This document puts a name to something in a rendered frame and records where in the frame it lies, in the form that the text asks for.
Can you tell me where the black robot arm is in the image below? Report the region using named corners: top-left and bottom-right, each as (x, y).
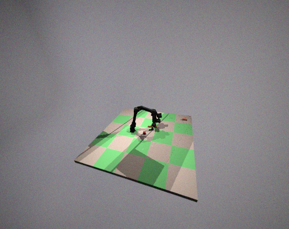
top-left (130, 106), bottom-right (162, 133)

